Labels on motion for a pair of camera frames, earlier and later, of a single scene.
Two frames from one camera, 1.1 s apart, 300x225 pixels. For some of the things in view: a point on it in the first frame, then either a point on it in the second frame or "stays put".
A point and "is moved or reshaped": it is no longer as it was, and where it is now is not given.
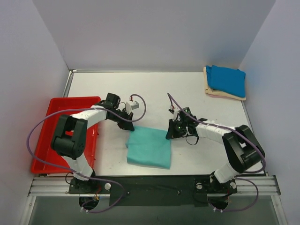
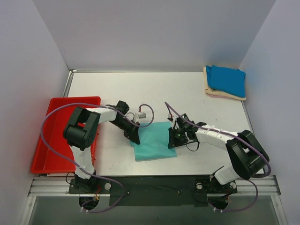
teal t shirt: (148, 147) is moved or reshaped
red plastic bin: (45, 150) stays put
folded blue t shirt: (226, 79) stays put
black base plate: (149, 190) stays put
